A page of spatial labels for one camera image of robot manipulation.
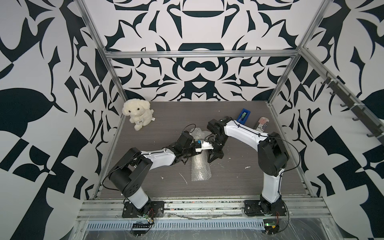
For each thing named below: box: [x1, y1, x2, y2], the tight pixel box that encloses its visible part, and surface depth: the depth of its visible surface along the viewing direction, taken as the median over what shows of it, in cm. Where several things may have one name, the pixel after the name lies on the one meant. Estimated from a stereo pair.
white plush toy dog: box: [122, 98, 156, 131], surface depth 96 cm
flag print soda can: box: [255, 117, 270, 132], surface depth 106 cm
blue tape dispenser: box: [236, 108, 251, 125], surface depth 107 cm
